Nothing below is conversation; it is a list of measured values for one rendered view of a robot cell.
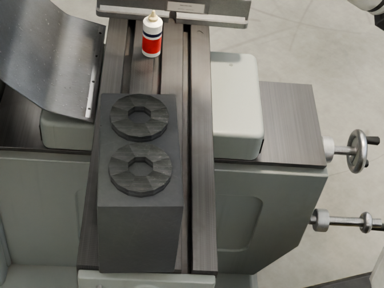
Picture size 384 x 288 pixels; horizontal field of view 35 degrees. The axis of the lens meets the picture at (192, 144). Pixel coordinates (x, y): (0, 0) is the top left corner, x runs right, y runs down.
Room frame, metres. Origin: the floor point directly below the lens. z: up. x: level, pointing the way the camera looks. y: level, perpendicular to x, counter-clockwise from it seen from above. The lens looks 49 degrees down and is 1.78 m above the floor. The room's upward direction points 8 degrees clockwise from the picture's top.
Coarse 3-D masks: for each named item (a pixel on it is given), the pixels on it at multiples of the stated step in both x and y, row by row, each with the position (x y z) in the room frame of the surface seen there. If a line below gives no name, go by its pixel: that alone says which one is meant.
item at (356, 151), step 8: (328, 136) 1.10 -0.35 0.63; (352, 136) 1.12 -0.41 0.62; (360, 136) 1.09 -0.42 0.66; (376, 136) 1.10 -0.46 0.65; (328, 144) 1.07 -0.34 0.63; (352, 144) 1.12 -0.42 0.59; (360, 144) 1.07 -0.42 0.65; (368, 144) 1.08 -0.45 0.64; (376, 144) 1.08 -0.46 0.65; (328, 152) 1.05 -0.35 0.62; (336, 152) 1.07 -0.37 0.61; (344, 152) 1.07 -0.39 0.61; (352, 152) 1.08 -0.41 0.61; (360, 152) 1.05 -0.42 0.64; (328, 160) 1.04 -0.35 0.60; (352, 160) 1.08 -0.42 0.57; (360, 160) 1.04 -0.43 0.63; (352, 168) 1.05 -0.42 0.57; (360, 168) 1.03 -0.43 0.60
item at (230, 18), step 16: (112, 0) 1.12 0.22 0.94; (128, 0) 1.12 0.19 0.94; (144, 0) 1.13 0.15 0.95; (160, 0) 1.13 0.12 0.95; (176, 0) 1.13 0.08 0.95; (192, 0) 1.14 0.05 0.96; (208, 0) 1.14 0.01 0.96; (224, 0) 1.15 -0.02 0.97; (240, 0) 1.15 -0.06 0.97; (112, 16) 1.11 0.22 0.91; (128, 16) 1.11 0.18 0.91; (144, 16) 1.11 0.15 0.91; (160, 16) 1.12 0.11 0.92; (176, 16) 1.13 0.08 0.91; (192, 16) 1.13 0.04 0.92; (208, 16) 1.14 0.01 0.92; (224, 16) 1.15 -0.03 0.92; (240, 16) 1.15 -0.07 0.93
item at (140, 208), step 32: (128, 96) 0.67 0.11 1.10; (160, 96) 0.69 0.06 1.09; (128, 128) 0.61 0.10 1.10; (160, 128) 0.62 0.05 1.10; (128, 160) 0.55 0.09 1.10; (160, 160) 0.55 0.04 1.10; (128, 192) 0.49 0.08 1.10; (160, 192) 0.51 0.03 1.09; (128, 224) 0.48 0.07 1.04; (160, 224) 0.48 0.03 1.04; (128, 256) 0.48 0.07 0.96; (160, 256) 0.49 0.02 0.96
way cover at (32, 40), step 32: (0, 0) 1.00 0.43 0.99; (32, 0) 1.11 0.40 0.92; (0, 32) 0.93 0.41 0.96; (32, 32) 1.01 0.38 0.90; (64, 32) 1.09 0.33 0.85; (96, 32) 1.13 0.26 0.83; (0, 64) 0.86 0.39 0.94; (32, 64) 0.93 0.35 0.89; (64, 64) 0.99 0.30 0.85; (96, 64) 1.02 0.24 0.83; (32, 96) 0.85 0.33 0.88; (64, 96) 0.90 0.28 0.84; (96, 96) 0.93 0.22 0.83
